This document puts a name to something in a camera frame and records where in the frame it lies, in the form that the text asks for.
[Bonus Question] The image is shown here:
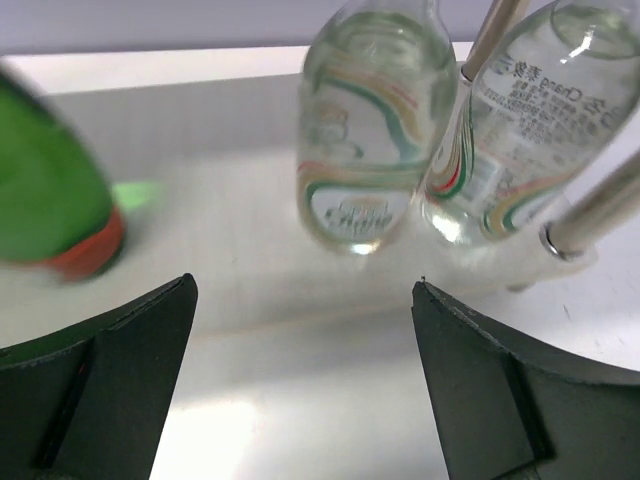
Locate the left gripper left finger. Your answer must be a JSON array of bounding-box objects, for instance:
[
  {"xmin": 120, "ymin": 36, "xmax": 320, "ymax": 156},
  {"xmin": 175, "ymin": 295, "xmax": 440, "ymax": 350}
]
[{"xmin": 1, "ymin": 273, "xmax": 198, "ymax": 479}]

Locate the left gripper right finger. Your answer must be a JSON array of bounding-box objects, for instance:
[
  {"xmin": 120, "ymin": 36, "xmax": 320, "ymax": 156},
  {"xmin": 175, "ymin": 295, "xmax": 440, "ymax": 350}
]
[{"xmin": 412, "ymin": 281, "xmax": 639, "ymax": 479}]

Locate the green glass bottle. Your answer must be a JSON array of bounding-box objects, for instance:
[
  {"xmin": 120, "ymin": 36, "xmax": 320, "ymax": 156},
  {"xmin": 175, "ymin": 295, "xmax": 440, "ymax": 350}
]
[{"xmin": 1, "ymin": 69, "xmax": 127, "ymax": 281}]

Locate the clear soda bottle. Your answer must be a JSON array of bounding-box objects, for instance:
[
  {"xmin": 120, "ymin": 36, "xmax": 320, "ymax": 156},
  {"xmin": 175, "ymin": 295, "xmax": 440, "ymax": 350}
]
[
  {"xmin": 296, "ymin": 1, "xmax": 458, "ymax": 255},
  {"xmin": 422, "ymin": 1, "xmax": 639, "ymax": 246}
]

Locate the clear soda bottle front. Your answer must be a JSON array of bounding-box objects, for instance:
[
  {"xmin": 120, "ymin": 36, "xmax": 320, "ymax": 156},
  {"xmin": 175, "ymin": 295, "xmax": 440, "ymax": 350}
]
[{"xmin": 296, "ymin": 1, "xmax": 458, "ymax": 255}]

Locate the white two-tier shelf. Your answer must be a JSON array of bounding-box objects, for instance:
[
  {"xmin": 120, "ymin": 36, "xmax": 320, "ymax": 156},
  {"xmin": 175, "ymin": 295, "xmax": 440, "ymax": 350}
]
[{"xmin": 0, "ymin": 0, "xmax": 640, "ymax": 480}]

